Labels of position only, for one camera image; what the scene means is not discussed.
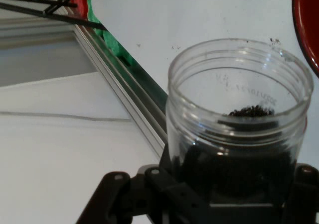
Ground black tripod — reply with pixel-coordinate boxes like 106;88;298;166
0;0;108;32

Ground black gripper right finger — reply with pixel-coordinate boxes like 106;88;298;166
281;163;319;224

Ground red foam puzzle mat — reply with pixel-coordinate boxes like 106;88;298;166
63;0;92;17

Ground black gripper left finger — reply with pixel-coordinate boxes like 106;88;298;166
76;143;210;224

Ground red bowl with black rim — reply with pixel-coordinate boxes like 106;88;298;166
292;0;319;79

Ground black seeds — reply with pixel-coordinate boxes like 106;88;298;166
174;104;298;205

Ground clear plastic jar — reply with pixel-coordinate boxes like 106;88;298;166
165;37;315;206

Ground green foam block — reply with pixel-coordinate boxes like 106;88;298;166
85;0;137;67

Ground white wall cable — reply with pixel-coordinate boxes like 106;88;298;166
0;111;132;123

